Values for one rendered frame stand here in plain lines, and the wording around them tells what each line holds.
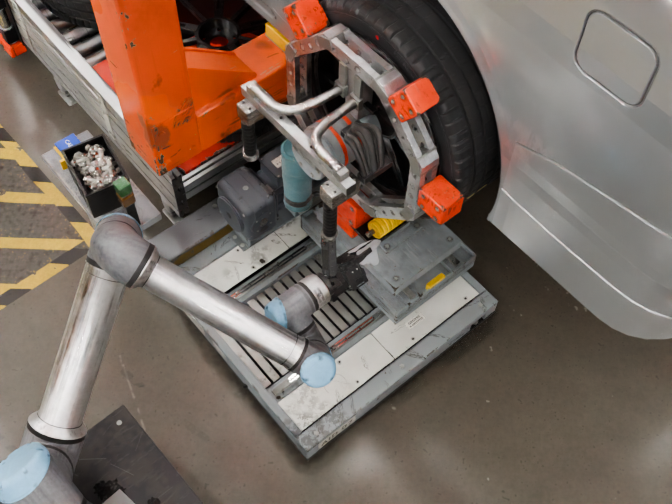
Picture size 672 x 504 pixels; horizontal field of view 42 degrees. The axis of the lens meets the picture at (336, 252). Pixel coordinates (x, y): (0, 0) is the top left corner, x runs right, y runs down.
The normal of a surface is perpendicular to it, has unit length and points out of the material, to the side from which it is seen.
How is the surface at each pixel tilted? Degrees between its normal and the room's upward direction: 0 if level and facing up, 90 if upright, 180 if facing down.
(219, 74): 90
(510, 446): 0
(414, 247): 0
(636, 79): 90
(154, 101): 90
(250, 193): 0
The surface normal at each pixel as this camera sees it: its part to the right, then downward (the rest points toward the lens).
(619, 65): -0.77, 0.53
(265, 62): 0.02, -0.54
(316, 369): 0.24, 0.27
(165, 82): 0.64, 0.65
